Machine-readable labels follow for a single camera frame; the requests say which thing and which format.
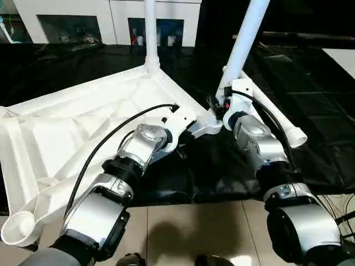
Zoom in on white plastic table top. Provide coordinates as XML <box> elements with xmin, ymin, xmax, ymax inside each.
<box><xmin>0</xmin><ymin>63</ymin><xmax>223</xmax><ymax>248</ymax></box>

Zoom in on dark metal bar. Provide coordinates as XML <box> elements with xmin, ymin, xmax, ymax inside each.
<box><xmin>261</xmin><ymin>30</ymin><xmax>355</xmax><ymax>40</ymax></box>

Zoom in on dark right robot foot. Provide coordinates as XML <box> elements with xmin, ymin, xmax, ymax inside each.
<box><xmin>195</xmin><ymin>254</ymin><xmax>234</xmax><ymax>266</ymax></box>

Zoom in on dark robot foot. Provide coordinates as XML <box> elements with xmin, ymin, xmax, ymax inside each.
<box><xmin>117</xmin><ymin>252</ymin><xmax>147</xmax><ymax>266</ymax></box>
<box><xmin>195</xmin><ymin>254</ymin><xmax>234</xmax><ymax>266</ymax></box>

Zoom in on dark left robot foot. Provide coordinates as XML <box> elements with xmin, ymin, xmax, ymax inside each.
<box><xmin>117</xmin><ymin>252</ymin><xmax>147</xmax><ymax>266</ymax></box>

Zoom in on white flat board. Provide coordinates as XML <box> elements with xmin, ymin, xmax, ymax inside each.
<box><xmin>321</xmin><ymin>48</ymin><xmax>355</xmax><ymax>74</ymax></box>

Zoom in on white glass door cabinet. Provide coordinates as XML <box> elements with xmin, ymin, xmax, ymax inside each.
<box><xmin>12</xmin><ymin>0</ymin><xmax>202</xmax><ymax>48</ymax></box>

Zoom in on black work mat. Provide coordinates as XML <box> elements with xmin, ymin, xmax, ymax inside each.
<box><xmin>0</xmin><ymin>41</ymin><xmax>355</xmax><ymax>207</ymax></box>

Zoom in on white pipe with blue bands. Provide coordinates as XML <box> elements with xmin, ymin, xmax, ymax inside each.
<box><xmin>0</xmin><ymin>16</ymin><xmax>15</xmax><ymax>44</ymax></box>

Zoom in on black right camera cable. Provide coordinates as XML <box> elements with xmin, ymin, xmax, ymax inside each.
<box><xmin>229</xmin><ymin>88</ymin><xmax>300</xmax><ymax>175</ymax></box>

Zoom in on black camera cable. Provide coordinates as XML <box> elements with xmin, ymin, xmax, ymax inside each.
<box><xmin>229</xmin><ymin>88</ymin><xmax>300</xmax><ymax>175</ymax></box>
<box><xmin>62</xmin><ymin>103</ymin><xmax>180</xmax><ymax>226</ymax></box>

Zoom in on black left camera cable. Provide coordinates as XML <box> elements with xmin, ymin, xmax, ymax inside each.
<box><xmin>62</xmin><ymin>103</ymin><xmax>180</xmax><ymax>226</ymax></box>

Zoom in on coiled black cables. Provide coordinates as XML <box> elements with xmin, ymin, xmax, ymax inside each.
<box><xmin>336</xmin><ymin>213</ymin><xmax>355</xmax><ymax>223</ymax></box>

